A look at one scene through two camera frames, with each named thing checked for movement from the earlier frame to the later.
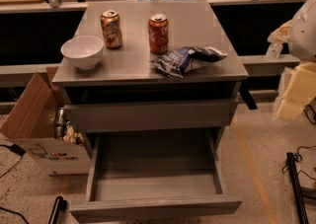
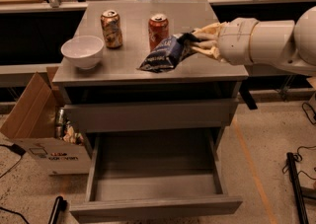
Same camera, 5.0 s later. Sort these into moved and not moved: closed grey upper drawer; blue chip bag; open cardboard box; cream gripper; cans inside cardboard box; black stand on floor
Moved: blue chip bag; cream gripper
Not moved: cans inside cardboard box; open cardboard box; closed grey upper drawer; black stand on floor
